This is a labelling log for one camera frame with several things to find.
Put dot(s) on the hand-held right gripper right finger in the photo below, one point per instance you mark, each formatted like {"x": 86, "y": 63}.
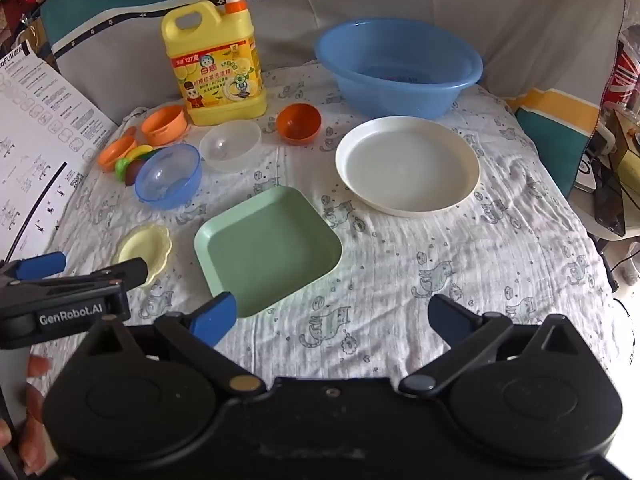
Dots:
{"x": 450, "y": 320}

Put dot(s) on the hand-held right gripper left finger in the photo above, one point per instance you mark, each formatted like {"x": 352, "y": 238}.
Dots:
{"x": 215, "y": 317}

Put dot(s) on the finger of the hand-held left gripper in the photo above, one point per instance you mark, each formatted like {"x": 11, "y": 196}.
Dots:
{"x": 42, "y": 265}
{"x": 125, "y": 272}

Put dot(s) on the yellow flower-shaped dish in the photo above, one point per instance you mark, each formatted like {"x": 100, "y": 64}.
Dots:
{"x": 145, "y": 245}

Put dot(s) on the green square plate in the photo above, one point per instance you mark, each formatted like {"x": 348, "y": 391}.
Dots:
{"x": 270, "y": 250}

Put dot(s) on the blue translucent bowl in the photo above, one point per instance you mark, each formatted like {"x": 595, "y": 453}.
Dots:
{"x": 167, "y": 180}

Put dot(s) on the white round plate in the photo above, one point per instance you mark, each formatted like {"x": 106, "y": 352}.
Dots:
{"x": 405, "y": 170}

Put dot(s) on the person's left hand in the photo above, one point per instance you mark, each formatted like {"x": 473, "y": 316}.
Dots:
{"x": 36, "y": 402}

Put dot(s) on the white cat-print cloth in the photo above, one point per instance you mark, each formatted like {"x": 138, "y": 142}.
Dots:
{"x": 400, "y": 270}

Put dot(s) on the brown toy fruit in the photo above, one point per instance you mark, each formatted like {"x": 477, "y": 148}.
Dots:
{"x": 132, "y": 175}

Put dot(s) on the light green toy fruit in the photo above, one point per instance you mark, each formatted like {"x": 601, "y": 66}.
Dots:
{"x": 122, "y": 169}

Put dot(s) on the orange plastic plate dish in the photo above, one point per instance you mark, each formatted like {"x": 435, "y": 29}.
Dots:
{"x": 115, "y": 152}

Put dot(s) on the yellow toy banana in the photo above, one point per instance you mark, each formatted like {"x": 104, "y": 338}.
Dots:
{"x": 142, "y": 151}

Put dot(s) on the white instruction sheet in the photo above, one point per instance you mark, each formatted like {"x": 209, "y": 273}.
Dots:
{"x": 40, "y": 135}

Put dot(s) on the orange toy pot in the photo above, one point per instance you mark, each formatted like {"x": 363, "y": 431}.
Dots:
{"x": 162, "y": 127}

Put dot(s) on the clear plastic bowl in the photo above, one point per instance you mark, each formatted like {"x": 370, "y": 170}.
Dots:
{"x": 230, "y": 147}

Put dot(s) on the black flat device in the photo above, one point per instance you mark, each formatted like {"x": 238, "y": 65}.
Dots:
{"x": 610, "y": 205}

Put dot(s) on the small orange bowl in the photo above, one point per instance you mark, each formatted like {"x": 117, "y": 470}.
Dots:
{"x": 297, "y": 125}

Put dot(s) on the teal yellow striped cushion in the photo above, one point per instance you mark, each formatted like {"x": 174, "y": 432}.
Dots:
{"x": 555, "y": 135}

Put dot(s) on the yellow detergent bottle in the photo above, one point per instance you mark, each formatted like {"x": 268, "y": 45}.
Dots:
{"x": 220, "y": 75}

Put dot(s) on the blue plastic basin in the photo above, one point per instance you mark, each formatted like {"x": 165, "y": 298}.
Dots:
{"x": 400, "y": 90}

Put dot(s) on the yellow cardboard box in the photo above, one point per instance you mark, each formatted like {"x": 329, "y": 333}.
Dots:
{"x": 627, "y": 165}

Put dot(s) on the red drinks pack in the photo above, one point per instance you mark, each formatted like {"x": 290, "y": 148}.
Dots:
{"x": 625, "y": 75}

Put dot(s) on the grey teal sofa cover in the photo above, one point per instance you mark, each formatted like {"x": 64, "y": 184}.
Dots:
{"x": 450, "y": 0}

